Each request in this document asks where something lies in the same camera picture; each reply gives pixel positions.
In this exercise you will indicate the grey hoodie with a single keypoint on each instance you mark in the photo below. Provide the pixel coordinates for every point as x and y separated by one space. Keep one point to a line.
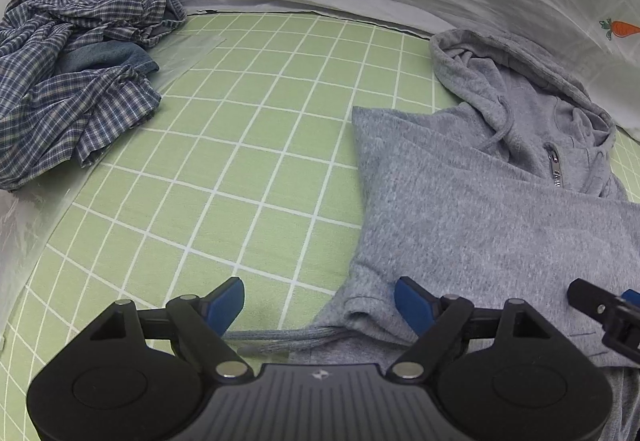
475 221

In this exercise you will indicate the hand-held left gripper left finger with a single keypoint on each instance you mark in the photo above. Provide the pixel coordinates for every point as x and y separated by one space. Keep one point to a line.
228 302

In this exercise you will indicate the green grid mat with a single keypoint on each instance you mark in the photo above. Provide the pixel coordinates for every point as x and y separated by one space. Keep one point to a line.
240 161

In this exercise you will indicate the blue plaid shirt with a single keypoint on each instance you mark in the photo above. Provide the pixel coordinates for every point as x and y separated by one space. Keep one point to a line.
55 111

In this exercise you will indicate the blue denim garment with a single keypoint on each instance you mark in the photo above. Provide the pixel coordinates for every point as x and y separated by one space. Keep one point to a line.
107 56

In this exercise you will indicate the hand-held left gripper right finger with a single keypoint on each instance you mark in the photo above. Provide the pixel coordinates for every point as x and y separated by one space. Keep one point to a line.
412 303

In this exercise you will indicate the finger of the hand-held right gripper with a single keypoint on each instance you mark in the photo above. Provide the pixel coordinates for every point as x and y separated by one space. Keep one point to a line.
600 309

